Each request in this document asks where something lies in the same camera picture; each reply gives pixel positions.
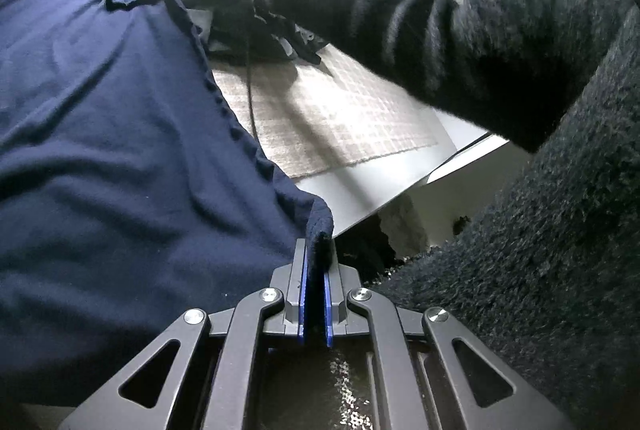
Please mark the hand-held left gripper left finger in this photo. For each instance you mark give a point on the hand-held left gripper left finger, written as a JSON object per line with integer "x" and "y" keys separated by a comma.
{"x": 301, "y": 305}

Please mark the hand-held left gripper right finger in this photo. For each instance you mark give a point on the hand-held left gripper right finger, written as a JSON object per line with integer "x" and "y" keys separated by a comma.
{"x": 328, "y": 310}

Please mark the navy blue garment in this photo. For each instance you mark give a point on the navy blue garment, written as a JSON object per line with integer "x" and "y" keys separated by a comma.
{"x": 125, "y": 135}

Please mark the person's right forearm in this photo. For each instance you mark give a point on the person's right forearm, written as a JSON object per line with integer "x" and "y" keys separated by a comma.
{"x": 400, "y": 30}

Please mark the beige woven mat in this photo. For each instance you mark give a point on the beige woven mat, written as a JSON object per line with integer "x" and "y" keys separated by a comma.
{"x": 340, "y": 120}

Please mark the person's dark sweater torso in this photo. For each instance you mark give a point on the person's dark sweater torso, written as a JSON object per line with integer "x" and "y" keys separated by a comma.
{"x": 550, "y": 260}

